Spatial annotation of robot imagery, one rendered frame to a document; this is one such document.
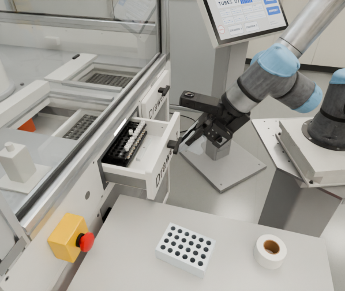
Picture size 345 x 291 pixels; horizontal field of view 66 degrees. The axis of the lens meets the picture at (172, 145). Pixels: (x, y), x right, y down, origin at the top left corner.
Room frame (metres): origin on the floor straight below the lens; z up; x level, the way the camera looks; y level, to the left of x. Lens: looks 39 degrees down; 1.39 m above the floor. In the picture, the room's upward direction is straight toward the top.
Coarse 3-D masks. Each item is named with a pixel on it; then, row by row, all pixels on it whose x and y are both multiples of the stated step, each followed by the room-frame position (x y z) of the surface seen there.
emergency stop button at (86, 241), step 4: (88, 232) 0.33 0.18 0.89; (84, 236) 0.31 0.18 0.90; (88, 236) 0.31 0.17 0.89; (92, 236) 0.32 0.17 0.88; (80, 240) 0.31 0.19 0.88; (84, 240) 0.30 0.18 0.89; (88, 240) 0.31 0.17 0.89; (92, 240) 0.32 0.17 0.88; (80, 244) 0.30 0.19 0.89; (84, 244) 0.30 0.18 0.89; (88, 244) 0.30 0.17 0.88; (92, 244) 0.31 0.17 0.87; (80, 248) 0.30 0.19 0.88; (84, 248) 0.29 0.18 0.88; (88, 248) 0.30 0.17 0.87
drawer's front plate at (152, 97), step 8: (168, 72) 1.08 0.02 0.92; (160, 80) 0.98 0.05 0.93; (168, 80) 1.08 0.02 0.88; (152, 88) 0.91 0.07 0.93; (152, 96) 0.88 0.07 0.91; (160, 96) 0.97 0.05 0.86; (144, 104) 0.81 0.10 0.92; (152, 104) 0.87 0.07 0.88; (160, 104) 0.96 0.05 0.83; (144, 112) 0.81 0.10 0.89; (152, 112) 0.87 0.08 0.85
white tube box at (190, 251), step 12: (168, 228) 0.40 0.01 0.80; (180, 228) 0.40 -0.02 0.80; (168, 240) 0.37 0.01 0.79; (180, 240) 0.36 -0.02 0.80; (192, 240) 0.36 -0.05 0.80; (204, 240) 0.36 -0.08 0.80; (156, 252) 0.34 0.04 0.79; (168, 252) 0.33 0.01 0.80; (180, 252) 0.33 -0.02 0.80; (192, 252) 0.33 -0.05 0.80; (204, 252) 0.33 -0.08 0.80; (180, 264) 0.31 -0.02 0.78; (192, 264) 0.30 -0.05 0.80; (204, 264) 0.30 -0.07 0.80
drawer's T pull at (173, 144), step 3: (180, 138) 0.63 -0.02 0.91; (168, 141) 0.61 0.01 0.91; (171, 141) 0.61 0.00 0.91; (174, 141) 0.61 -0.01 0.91; (177, 141) 0.61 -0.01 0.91; (180, 141) 0.61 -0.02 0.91; (168, 144) 0.60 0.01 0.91; (171, 144) 0.60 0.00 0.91; (174, 144) 0.60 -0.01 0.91; (177, 144) 0.60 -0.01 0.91; (168, 147) 0.59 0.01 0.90; (171, 147) 0.59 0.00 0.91; (174, 147) 0.58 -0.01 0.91; (177, 147) 0.58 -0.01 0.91; (174, 150) 0.57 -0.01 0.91; (177, 150) 0.57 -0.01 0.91; (174, 153) 0.56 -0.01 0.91; (177, 153) 0.57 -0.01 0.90
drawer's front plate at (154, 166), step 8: (176, 112) 0.74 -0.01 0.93; (176, 120) 0.70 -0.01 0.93; (168, 128) 0.65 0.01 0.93; (176, 128) 0.70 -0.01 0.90; (168, 136) 0.62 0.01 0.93; (176, 136) 0.70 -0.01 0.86; (160, 144) 0.58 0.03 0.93; (160, 152) 0.54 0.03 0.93; (168, 152) 0.61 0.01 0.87; (152, 160) 0.51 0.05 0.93; (160, 160) 0.54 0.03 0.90; (168, 160) 0.61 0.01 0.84; (152, 168) 0.48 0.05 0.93; (160, 168) 0.54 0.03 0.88; (152, 176) 0.47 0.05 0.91; (160, 176) 0.53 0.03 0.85; (152, 184) 0.47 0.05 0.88; (152, 192) 0.47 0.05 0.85
